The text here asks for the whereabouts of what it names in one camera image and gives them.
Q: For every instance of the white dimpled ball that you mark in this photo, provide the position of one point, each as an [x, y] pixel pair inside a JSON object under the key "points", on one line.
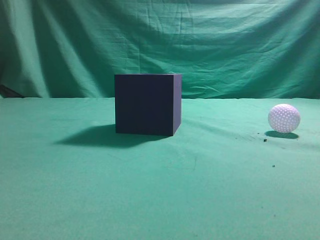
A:
{"points": [[284, 118]]}

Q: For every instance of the dark blue foam cube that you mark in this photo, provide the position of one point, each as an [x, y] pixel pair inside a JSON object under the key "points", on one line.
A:
{"points": [[148, 104]]}

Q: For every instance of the green cloth backdrop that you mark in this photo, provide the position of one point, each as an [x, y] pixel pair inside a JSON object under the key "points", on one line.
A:
{"points": [[65, 174]]}

